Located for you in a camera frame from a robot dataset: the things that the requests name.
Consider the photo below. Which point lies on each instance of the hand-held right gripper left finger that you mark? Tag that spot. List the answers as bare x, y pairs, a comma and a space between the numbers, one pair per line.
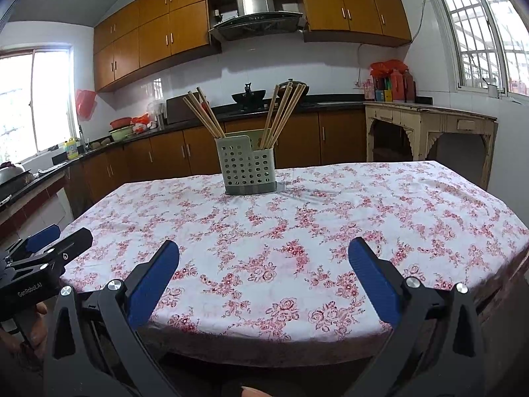
155, 279

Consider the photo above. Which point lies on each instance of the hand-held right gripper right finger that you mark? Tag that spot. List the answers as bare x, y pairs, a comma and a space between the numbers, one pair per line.
374, 283

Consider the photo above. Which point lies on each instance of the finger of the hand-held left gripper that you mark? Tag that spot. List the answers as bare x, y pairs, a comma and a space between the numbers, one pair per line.
41, 235
74, 244

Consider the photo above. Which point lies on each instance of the green perforated chopstick holder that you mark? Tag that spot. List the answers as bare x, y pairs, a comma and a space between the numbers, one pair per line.
244, 169

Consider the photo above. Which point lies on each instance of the person's left hand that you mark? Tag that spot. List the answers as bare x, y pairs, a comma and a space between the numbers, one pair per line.
40, 309

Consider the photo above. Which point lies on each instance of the person's right hand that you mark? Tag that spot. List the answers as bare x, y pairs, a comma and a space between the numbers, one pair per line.
254, 392

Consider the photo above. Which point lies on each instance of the steel pot with lid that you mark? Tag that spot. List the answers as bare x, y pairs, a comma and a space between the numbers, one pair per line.
12, 175

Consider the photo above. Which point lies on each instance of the yellow detergent bottle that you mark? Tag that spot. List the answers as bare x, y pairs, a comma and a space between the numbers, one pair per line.
72, 149

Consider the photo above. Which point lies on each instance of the metal sink faucet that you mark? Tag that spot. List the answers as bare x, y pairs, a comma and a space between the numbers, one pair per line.
81, 134

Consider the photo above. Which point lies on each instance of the pink floral tablecloth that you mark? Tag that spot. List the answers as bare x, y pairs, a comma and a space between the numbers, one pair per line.
264, 256

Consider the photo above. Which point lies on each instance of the green enamel basin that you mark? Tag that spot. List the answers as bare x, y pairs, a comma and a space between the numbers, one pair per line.
121, 133

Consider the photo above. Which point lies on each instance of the red basin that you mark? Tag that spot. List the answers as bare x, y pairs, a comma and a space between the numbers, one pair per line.
120, 123

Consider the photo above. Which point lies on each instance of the sliding glass window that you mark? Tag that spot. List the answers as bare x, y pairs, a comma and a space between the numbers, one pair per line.
49, 103

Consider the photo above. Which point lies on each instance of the crumpled red plastic bag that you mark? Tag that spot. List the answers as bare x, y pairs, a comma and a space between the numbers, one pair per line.
140, 120

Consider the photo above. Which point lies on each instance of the hanging red plastic bag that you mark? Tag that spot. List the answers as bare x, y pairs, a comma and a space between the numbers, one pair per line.
86, 102

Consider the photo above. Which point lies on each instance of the stainless steel cup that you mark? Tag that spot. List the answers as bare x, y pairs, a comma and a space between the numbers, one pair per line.
159, 120

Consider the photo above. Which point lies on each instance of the wooden base cabinets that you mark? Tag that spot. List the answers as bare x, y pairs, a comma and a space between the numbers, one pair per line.
339, 136

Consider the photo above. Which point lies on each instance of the black kitchen countertop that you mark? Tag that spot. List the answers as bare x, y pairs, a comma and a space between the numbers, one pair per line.
177, 127

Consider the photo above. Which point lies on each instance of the dark cutting board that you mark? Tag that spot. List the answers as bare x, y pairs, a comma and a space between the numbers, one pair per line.
175, 109

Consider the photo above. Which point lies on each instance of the cream wooden side table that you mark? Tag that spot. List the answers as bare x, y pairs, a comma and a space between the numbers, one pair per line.
430, 118

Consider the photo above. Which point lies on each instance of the black gas stove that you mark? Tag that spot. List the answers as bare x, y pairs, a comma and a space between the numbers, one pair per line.
248, 108

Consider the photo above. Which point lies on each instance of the cluster of condiment bottles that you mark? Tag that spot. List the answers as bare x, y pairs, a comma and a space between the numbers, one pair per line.
396, 84

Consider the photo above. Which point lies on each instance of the black pot with lid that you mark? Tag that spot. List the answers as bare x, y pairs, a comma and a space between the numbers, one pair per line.
306, 93

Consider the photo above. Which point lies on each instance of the black wok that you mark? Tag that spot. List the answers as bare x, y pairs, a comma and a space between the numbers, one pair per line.
248, 98

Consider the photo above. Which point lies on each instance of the red bag over bottles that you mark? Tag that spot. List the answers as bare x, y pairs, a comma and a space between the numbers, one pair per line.
388, 66

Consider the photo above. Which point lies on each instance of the barred window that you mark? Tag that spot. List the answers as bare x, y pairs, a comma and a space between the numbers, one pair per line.
471, 37

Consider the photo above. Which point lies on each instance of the steel range hood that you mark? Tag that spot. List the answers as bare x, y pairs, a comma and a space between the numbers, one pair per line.
253, 2

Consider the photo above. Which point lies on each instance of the wooden wall cabinets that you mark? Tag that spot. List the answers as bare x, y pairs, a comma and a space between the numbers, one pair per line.
186, 29

